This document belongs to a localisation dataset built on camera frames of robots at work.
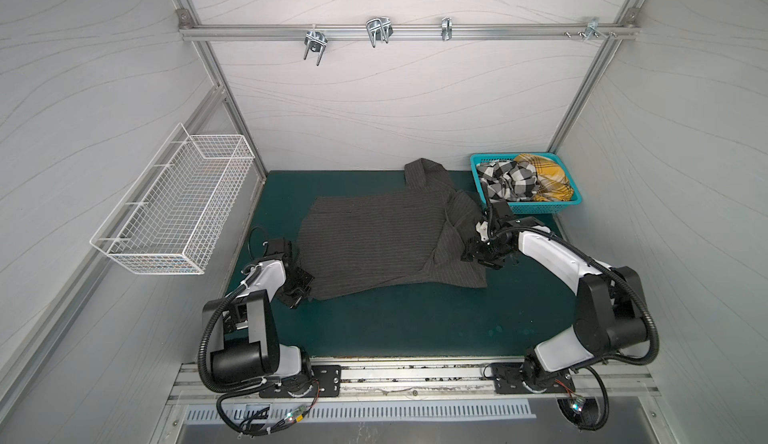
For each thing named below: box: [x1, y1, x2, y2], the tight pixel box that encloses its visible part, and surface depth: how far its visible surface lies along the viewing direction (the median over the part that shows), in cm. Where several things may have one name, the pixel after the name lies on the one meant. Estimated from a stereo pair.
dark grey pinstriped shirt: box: [298, 158, 487, 300], surface depth 101 cm
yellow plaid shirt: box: [513, 154, 574, 202], surface depth 106 cm
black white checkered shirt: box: [476, 159, 538, 202], surface depth 107 cm
